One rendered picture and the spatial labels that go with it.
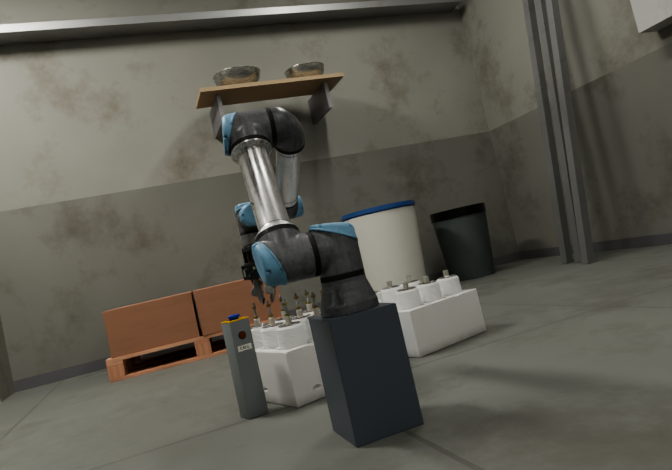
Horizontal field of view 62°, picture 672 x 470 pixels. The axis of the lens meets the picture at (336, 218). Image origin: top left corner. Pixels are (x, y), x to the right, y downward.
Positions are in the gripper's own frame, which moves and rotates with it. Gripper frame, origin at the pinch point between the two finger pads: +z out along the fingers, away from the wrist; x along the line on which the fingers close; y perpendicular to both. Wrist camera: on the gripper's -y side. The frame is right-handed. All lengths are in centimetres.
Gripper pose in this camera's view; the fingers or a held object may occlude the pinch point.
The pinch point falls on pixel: (268, 299)
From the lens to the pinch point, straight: 203.5
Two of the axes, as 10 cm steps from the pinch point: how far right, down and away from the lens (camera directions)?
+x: 8.8, -2.3, -4.1
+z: 2.2, 9.7, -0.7
